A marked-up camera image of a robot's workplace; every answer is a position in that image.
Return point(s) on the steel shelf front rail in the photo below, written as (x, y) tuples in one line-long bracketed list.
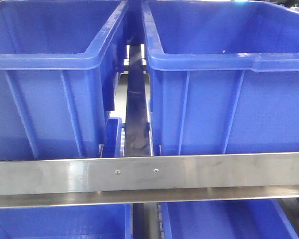
[(71, 182)]

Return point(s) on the large blue bin right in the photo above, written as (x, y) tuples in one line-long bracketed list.
[(224, 76)]

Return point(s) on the steel centre divider rail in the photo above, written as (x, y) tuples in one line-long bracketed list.
[(137, 126)]

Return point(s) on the blue bin lower left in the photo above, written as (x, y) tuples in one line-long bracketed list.
[(68, 222)]

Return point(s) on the large blue bin left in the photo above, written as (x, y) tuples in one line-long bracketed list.
[(59, 66)]

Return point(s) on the large blue bin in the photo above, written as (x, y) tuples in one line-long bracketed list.
[(224, 76), (59, 66)]

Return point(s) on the blue bin lower right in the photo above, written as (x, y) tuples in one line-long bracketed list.
[(229, 219)]

